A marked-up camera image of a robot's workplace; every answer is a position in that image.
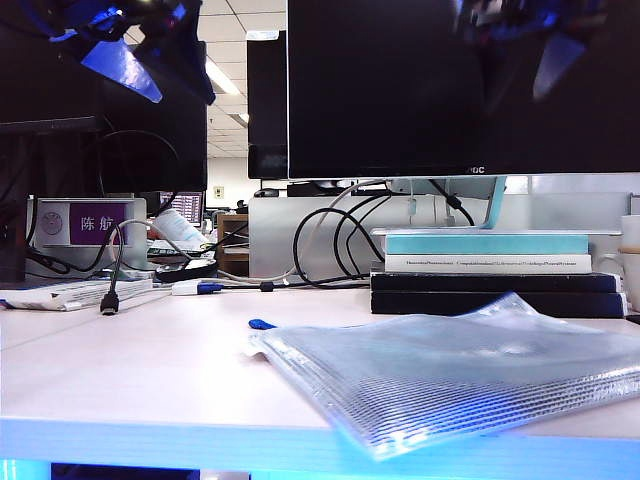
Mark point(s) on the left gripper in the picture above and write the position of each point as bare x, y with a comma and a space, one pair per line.
145, 12

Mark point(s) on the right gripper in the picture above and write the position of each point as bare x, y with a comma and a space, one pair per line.
520, 17

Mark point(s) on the transparent file bag blue zipper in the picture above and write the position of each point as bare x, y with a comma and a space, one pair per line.
450, 370

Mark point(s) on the black monitor rear side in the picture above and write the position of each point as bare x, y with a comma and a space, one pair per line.
150, 140

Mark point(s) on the black monitor with button row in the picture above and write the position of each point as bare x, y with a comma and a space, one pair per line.
45, 85

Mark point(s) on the narrow black monitor glossy bezel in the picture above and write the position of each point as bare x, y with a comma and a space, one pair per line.
267, 100

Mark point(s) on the silver monitor stand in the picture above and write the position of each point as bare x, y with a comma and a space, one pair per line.
475, 192

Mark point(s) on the small distant lit screen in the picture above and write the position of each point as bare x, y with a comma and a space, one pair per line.
188, 205

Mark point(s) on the large black AOC monitor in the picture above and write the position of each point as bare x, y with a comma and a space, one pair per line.
380, 90

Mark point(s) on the white cylindrical bottle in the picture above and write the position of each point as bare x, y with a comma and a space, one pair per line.
174, 226

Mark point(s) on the small black rounded device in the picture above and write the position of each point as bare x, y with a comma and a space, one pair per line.
265, 193

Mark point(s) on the silver nameplate with purple sign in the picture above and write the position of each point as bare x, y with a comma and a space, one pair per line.
92, 224

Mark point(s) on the wooden shelf box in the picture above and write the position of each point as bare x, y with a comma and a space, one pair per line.
232, 222

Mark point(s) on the teal book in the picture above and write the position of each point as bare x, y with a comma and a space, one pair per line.
485, 244

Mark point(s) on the white hanging connector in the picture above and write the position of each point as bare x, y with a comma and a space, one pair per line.
412, 206

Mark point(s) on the black flat device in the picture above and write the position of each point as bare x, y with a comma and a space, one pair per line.
310, 189

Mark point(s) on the white book with printed spine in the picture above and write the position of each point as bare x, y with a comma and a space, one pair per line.
485, 264

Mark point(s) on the thin black book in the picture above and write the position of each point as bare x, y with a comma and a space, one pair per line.
490, 283

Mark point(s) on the white mug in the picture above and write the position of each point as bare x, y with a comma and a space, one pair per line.
631, 265

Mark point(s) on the white adapter with blue connector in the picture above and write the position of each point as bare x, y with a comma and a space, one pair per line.
192, 288

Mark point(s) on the folded white paper booklet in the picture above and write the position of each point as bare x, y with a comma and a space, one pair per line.
75, 296

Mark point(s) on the thick black book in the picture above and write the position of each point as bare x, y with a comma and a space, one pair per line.
425, 303

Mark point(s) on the small black flat object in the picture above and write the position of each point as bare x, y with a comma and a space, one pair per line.
633, 319

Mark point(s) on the small yellow wall sign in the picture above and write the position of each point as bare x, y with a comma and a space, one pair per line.
218, 192

